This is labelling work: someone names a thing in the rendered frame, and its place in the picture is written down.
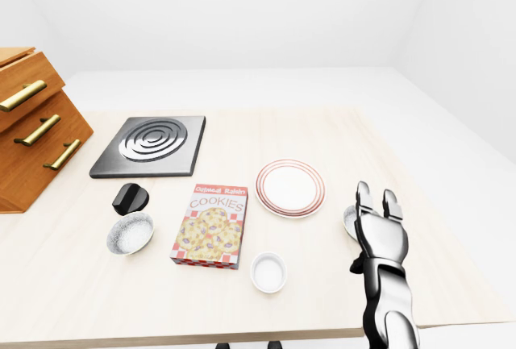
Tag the flat dark stove plate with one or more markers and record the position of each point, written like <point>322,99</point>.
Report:
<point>177,155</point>

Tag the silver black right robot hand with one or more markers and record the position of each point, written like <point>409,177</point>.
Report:
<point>381,238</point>

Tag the small white ramekin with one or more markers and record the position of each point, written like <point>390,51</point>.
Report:
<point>268,271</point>

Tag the round black knob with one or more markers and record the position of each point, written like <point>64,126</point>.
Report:
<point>130,199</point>

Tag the white plate with red rings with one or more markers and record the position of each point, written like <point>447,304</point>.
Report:
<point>290,188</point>

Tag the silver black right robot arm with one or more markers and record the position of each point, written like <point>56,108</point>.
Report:
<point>389,304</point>

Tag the wooden cabinet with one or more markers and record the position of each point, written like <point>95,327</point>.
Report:
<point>16,188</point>

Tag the small dark shape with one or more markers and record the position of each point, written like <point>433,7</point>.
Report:
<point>222,346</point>
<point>274,345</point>

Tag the oatmeal raisin cookies box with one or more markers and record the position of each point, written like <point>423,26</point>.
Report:
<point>209,228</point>

